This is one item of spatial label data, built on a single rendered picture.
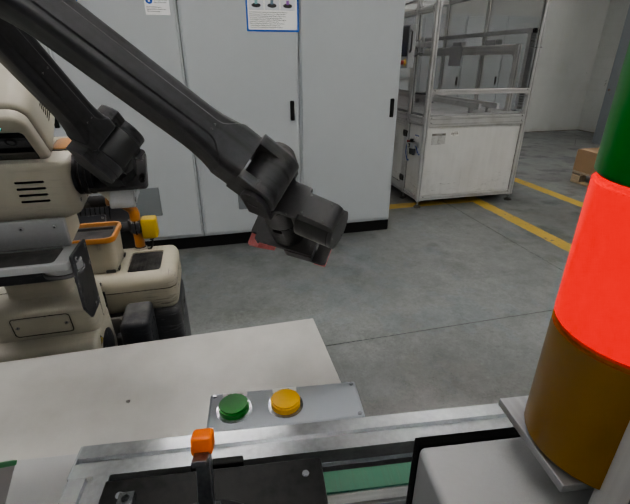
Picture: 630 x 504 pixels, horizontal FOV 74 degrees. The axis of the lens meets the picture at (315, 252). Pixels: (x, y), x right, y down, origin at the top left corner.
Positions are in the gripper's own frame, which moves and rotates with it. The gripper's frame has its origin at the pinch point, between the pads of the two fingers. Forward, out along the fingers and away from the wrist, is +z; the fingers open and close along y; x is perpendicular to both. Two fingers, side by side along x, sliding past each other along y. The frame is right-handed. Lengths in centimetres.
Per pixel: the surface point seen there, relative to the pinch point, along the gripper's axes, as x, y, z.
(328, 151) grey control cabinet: -160, 70, 201
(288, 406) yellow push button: 25.2, -10.0, -10.7
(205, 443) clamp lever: 30.6, -7.2, -28.1
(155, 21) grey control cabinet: -161, 179, 103
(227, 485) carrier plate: 34.9, -8.2, -18.7
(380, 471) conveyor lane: 28.2, -23.5, -12.6
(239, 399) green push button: 26.6, -3.3, -10.8
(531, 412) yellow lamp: 22, -27, -51
